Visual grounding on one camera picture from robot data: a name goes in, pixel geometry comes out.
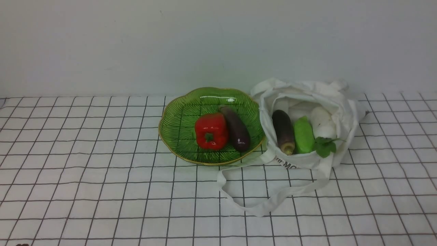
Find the white radish with leaves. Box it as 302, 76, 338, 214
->
310, 107, 344, 158

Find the light green vegetable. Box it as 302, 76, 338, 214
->
294, 116, 315, 154

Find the dark purple carrot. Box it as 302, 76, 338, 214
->
272, 109, 296, 156

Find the green leaf-shaped plate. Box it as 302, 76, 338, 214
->
158, 87, 265, 166

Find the white grid tablecloth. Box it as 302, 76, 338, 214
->
0, 93, 437, 246

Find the white cloth tote bag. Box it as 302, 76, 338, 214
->
217, 78, 367, 217

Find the red bell pepper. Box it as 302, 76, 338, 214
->
195, 112, 228, 151

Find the dark purple eggplant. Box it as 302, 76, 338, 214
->
219, 105, 250, 152

